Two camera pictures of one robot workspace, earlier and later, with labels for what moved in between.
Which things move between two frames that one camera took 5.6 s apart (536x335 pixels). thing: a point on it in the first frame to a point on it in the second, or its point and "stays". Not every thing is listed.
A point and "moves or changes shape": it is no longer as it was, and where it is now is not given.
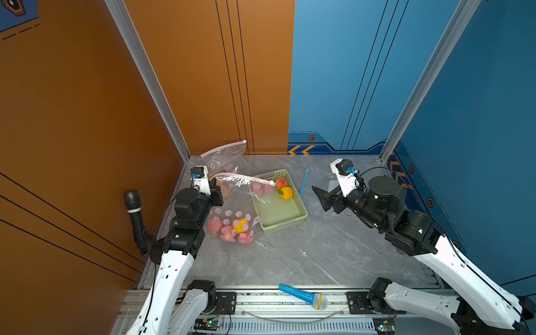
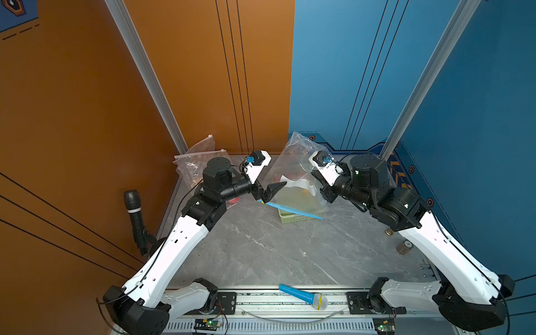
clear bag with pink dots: (237, 221) to (191, 167)
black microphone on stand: (141, 235) stays
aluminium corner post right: (463, 13) stays
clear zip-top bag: (227, 159) to (206, 144)
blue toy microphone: (317, 301) stays
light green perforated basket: (278, 204) moves or changes shape
